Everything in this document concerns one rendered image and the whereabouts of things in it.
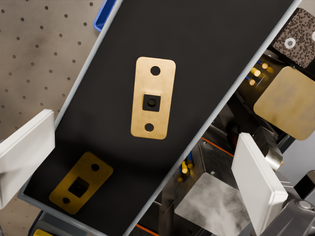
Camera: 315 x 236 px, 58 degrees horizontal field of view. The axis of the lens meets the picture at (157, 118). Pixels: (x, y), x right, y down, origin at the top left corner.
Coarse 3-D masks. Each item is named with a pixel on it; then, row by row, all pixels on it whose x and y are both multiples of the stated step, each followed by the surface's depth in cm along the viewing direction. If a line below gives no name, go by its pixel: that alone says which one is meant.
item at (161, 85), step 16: (144, 64) 27; (160, 64) 27; (144, 80) 28; (160, 80) 28; (144, 96) 28; (160, 96) 28; (144, 112) 29; (160, 112) 29; (144, 128) 30; (160, 128) 30
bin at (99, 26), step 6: (108, 0) 62; (114, 0) 68; (102, 6) 61; (108, 6) 65; (102, 12) 62; (108, 12) 68; (96, 18) 62; (102, 18) 66; (96, 24) 63; (102, 24) 68
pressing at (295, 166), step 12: (288, 144) 47; (300, 144) 47; (312, 144) 47; (288, 156) 48; (300, 156) 48; (312, 156) 48; (288, 168) 49; (300, 168) 49; (312, 168) 49; (312, 192) 50; (252, 228) 54
